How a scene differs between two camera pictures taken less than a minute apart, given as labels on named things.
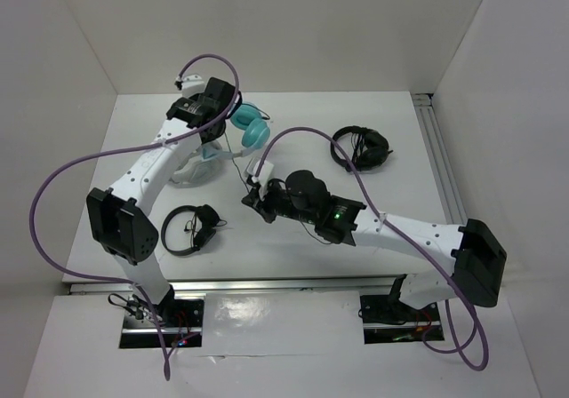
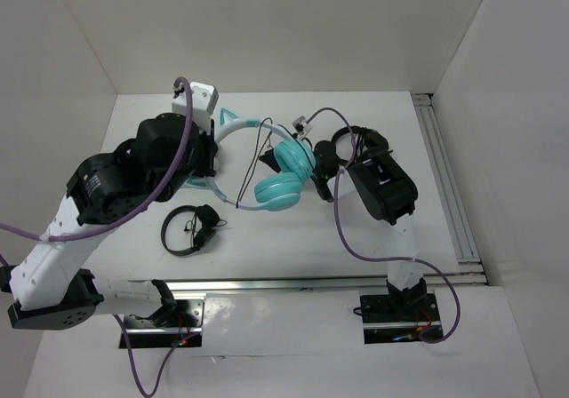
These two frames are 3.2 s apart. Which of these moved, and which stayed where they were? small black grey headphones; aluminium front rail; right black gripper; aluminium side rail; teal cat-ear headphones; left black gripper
Moved: left black gripper; right black gripper; teal cat-ear headphones
Stayed: aluminium front rail; aluminium side rail; small black grey headphones
